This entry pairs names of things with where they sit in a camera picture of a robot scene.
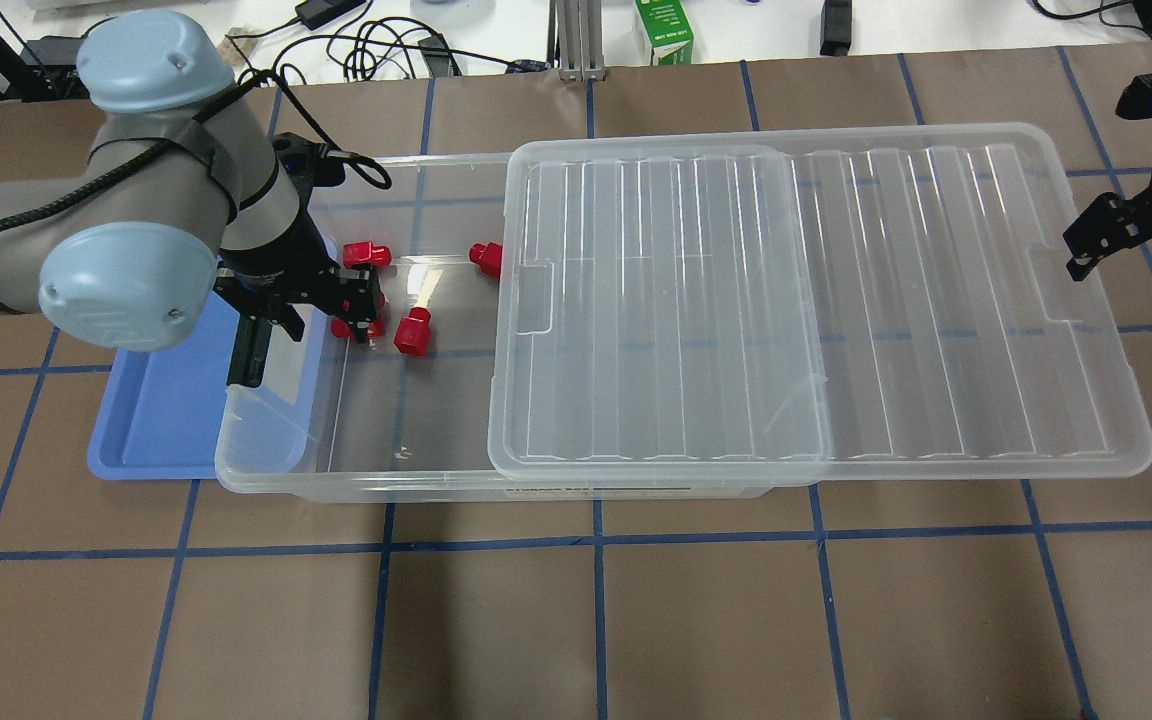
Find blue plastic tray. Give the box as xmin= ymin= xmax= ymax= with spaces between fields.
xmin=88 ymin=295 xmax=329 ymax=480

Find green white carton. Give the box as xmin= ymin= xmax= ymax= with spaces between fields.
xmin=632 ymin=0 xmax=696 ymax=67

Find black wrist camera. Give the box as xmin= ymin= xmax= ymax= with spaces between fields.
xmin=271 ymin=132 xmax=346 ymax=204

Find black power adapter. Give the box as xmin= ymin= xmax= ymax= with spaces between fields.
xmin=294 ymin=0 xmax=367 ymax=29

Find clear plastic box lid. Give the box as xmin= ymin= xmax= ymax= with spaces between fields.
xmin=486 ymin=123 xmax=1152 ymax=492

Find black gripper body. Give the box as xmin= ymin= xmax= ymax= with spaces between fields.
xmin=214 ymin=215 xmax=385 ymax=328

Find red block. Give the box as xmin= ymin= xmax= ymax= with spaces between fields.
xmin=329 ymin=316 xmax=387 ymax=343
xmin=393 ymin=306 xmax=433 ymax=357
xmin=468 ymin=242 xmax=505 ymax=279
xmin=340 ymin=241 xmax=393 ymax=270

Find clear plastic storage box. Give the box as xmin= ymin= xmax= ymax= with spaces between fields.
xmin=220 ymin=143 xmax=833 ymax=503

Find aluminium frame post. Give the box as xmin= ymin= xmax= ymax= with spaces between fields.
xmin=548 ymin=0 xmax=605 ymax=82

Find red block by lid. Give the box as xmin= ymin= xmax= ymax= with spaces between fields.
xmin=468 ymin=242 xmax=505 ymax=279

